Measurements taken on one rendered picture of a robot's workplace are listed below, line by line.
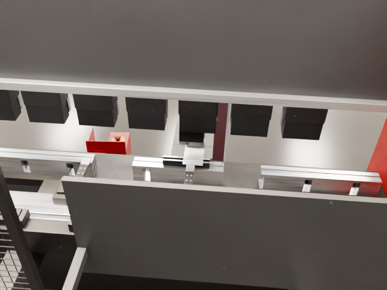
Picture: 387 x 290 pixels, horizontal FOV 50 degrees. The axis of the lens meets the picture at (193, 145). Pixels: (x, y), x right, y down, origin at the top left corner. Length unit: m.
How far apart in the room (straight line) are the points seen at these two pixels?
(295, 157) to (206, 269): 2.14
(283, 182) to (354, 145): 1.97
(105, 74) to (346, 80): 0.73
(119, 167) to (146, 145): 1.52
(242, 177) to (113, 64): 0.86
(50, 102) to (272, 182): 0.96
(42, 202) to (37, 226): 0.13
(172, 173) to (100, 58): 0.68
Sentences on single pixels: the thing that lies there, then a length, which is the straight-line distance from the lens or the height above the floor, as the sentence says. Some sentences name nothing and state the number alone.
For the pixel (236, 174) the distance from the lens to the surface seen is 1.91.
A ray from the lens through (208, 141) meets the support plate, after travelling 1.88.
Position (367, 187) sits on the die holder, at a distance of 1.91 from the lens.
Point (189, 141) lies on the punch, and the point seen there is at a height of 1.11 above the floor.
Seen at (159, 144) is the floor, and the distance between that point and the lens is 3.46.
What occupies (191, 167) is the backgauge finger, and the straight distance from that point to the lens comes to 1.74.
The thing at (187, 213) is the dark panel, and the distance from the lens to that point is 1.24.
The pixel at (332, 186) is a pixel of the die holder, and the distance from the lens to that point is 1.87.
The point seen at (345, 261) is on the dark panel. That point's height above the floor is 1.07.
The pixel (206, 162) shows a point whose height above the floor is 1.00.
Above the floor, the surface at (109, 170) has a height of 0.88.
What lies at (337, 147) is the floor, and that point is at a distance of 3.67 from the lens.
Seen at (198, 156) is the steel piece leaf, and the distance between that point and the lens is 1.79.
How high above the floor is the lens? 2.16
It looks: 39 degrees down
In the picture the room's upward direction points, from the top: 2 degrees clockwise
